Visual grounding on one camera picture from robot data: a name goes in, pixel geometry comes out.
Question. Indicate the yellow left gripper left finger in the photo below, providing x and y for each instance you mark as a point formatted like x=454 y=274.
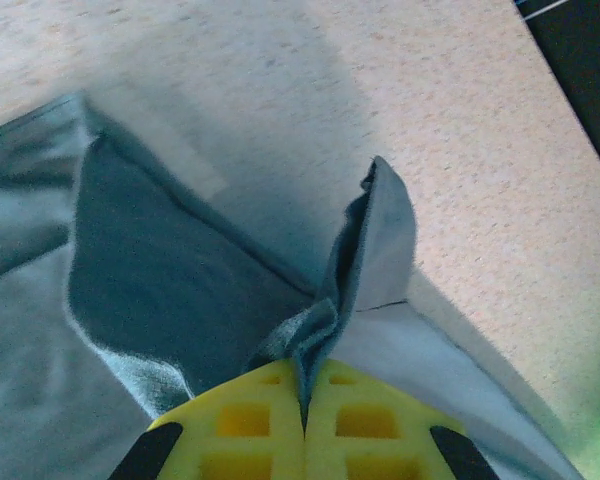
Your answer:
x=205 y=445

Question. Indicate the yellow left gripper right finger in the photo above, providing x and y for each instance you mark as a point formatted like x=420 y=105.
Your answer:
x=405 y=440

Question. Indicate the grey t-shirt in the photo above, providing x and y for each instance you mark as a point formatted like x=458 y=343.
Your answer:
x=155 y=250

